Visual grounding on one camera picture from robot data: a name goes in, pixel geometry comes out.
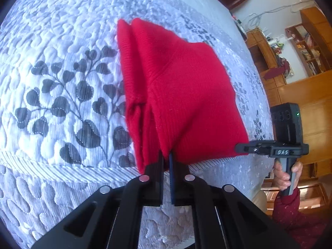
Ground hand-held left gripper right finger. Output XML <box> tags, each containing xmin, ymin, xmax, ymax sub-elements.
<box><xmin>168</xmin><ymin>153</ymin><xmax>301</xmax><ymax>249</ymax></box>

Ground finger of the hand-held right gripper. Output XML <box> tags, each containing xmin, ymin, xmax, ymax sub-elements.
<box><xmin>234</xmin><ymin>140</ymin><xmax>273</xmax><ymax>156</ymax></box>

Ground person's right hand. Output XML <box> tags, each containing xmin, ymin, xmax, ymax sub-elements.
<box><xmin>272</xmin><ymin>159</ymin><xmax>304</xmax><ymax>192</ymax></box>

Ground orange wooden cabinet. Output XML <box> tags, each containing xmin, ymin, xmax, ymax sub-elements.
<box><xmin>246</xmin><ymin>30</ymin><xmax>332</xmax><ymax>213</ymax></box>

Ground person's right forearm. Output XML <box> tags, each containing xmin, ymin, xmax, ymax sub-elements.
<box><xmin>270</xmin><ymin>186</ymin><xmax>332</xmax><ymax>249</ymax></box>

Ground dark red hanging cloth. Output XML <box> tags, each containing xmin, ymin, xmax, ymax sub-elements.
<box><xmin>264</xmin><ymin>59</ymin><xmax>291</xmax><ymax>80</ymax></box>

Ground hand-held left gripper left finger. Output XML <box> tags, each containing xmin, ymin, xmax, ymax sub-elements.
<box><xmin>31</xmin><ymin>151</ymin><xmax>166</xmax><ymax>249</ymax></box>

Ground wooden bookshelf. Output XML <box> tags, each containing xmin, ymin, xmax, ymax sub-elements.
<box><xmin>285</xmin><ymin>6</ymin><xmax>332</xmax><ymax>78</ymax></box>

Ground white wall cables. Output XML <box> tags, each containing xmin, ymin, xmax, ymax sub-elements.
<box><xmin>244</xmin><ymin>0</ymin><xmax>314</xmax><ymax>33</ymax></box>

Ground red knitted scarf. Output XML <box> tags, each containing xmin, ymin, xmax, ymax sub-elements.
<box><xmin>116</xmin><ymin>18</ymin><xmax>250</xmax><ymax>175</ymax></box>

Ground grey leaf-patterned quilted bedspread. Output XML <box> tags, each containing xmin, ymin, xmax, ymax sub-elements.
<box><xmin>0</xmin><ymin>0</ymin><xmax>275</xmax><ymax>249</ymax></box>

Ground pale grey bed sheet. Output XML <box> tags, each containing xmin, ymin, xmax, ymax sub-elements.
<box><xmin>166</xmin><ymin>0</ymin><xmax>248</xmax><ymax>43</ymax></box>

